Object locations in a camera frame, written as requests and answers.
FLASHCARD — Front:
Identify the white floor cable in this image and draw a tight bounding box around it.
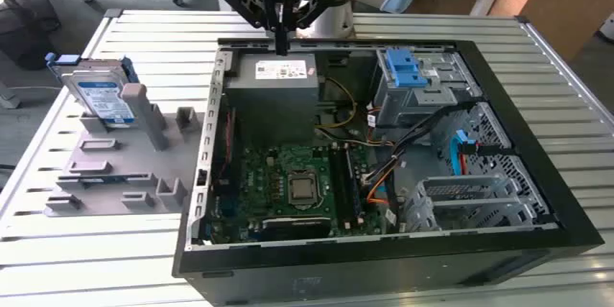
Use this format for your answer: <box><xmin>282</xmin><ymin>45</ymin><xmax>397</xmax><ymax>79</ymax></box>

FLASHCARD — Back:
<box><xmin>0</xmin><ymin>86</ymin><xmax>67</xmax><ymax>93</ymax></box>

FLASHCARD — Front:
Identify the blue RAM stick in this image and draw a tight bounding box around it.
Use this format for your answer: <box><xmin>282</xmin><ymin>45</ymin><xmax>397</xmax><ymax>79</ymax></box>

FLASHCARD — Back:
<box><xmin>79</xmin><ymin>175</ymin><xmax>130</xmax><ymax>183</ymax></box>

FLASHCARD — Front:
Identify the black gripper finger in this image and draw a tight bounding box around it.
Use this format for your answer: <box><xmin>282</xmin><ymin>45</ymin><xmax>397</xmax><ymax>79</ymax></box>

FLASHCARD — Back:
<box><xmin>221</xmin><ymin>0</ymin><xmax>285</xmax><ymax>55</ymax></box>
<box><xmin>282</xmin><ymin>0</ymin><xmax>339</xmax><ymax>55</ymax></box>

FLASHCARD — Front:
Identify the black open PC case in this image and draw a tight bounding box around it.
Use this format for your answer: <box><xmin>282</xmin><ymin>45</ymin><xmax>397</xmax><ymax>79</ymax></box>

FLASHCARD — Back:
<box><xmin>171</xmin><ymin>37</ymin><xmax>605</xmax><ymax>307</ymax></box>

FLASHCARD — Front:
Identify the grey metal disk bay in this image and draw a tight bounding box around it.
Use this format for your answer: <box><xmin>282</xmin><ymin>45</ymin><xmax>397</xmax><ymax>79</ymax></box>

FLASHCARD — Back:
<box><xmin>405</xmin><ymin>173</ymin><xmax>552</xmax><ymax>233</ymax></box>

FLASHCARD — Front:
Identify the grey metal drive cage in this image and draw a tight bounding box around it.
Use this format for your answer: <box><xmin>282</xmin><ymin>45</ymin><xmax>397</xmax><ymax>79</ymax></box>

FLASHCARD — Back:
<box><xmin>373</xmin><ymin>47</ymin><xmax>483</xmax><ymax>130</ymax></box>

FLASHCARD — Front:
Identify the black RAM slot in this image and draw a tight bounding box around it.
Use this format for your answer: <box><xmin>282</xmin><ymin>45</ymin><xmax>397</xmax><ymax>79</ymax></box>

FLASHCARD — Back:
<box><xmin>338</xmin><ymin>145</ymin><xmax>354</xmax><ymax>228</ymax></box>
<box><xmin>345</xmin><ymin>145</ymin><xmax>361</xmax><ymax>228</ymax></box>
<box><xmin>333</xmin><ymin>145</ymin><xmax>347</xmax><ymax>228</ymax></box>

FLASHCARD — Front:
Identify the hard disk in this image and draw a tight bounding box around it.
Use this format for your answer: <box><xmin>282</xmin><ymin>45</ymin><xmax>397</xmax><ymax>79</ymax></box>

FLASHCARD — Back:
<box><xmin>46</xmin><ymin>53</ymin><xmax>140</xmax><ymax>130</ymax></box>

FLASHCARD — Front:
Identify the grey power supply unit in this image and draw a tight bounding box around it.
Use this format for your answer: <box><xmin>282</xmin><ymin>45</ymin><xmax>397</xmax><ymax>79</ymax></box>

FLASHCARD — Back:
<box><xmin>223</xmin><ymin>52</ymin><xmax>322</xmax><ymax>147</ymax></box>

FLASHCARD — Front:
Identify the black mesh waste bin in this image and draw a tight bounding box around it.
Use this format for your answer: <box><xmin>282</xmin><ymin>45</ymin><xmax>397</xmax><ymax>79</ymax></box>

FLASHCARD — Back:
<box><xmin>0</xmin><ymin>0</ymin><xmax>63</xmax><ymax>71</ymax></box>

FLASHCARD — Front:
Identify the green motherboard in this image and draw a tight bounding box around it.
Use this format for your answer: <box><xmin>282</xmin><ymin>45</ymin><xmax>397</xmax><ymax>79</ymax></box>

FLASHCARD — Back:
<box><xmin>208</xmin><ymin>143</ymin><xmax>387</xmax><ymax>244</ymax></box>

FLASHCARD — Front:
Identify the white device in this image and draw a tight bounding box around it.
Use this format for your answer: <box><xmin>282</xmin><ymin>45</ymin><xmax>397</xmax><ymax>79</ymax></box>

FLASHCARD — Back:
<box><xmin>594</xmin><ymin>12</ymin><xmax>614</xmax><ymax>41</ymax></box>

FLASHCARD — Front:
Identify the grey plastic parts rack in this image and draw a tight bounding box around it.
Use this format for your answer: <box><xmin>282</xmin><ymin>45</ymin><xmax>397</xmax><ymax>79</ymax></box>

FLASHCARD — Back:
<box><xmin>44</xmin><ymin>83</ymin><xmax>207</xmax><ymax>217</ymax></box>

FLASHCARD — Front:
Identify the black CPU socket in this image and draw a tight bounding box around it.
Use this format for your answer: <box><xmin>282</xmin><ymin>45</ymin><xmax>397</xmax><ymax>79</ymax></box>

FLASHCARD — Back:
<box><xmin>285</xmin><ymin>168</ymin><xmax>322</xmax><ymax>211</ymax></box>

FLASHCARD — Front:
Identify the silver CPU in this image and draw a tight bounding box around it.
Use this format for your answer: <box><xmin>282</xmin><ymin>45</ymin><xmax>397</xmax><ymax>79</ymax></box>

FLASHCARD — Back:
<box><xmin>290</xmin><ymin>178</ymin><xmax>317</xmax><ymax>203</ymax></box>

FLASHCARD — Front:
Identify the blue plastic drive latch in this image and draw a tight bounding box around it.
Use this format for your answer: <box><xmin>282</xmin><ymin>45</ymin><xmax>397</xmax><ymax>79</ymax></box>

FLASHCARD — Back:
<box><xmin>383</xmin><ymin>47</ymin><xmax>430</xmax><ymax>88</ymax></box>

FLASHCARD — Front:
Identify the grey metal foot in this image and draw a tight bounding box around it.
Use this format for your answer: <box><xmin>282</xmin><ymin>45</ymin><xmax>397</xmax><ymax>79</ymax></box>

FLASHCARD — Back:
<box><xmin>0</xmin><ymin>80</ymin><xmax>23</xmax><ymax>109</ymax></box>

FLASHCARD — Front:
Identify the black graphics card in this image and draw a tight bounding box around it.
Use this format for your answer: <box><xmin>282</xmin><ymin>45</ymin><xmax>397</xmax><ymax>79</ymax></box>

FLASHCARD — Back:
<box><xmin>258</xmin><ymin>215</ymin><xmax>333</xmax><ymax>242</ymax></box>

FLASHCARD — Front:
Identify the yellow power wire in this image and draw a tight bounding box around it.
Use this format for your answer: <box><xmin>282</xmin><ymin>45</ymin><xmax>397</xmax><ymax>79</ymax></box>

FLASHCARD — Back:
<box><xmin>319</xmin><ymin>76</ymin><xmax>361</xmax><ymax>130</ymax></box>

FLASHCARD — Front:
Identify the black wire bundle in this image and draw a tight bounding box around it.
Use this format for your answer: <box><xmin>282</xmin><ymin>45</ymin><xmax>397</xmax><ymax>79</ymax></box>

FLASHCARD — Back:
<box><xmin>367</xmin><ymin>100</ymin><xmax>479</xmax><ymax>196</ymax></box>

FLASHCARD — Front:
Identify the orange wire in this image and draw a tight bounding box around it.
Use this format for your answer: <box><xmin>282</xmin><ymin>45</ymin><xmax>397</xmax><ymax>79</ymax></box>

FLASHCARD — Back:
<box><xmin>367</xmin><ymin>172</ymin><xmax>391</xmax><ymax>211</ymax></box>

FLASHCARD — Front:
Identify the blue SATA wire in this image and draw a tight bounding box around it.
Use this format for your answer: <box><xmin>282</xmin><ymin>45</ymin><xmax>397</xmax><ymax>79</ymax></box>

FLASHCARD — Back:
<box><xmin>449</xmin><ymin>132</ymin><xmax>481</xmax><ymax>178</ymax></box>

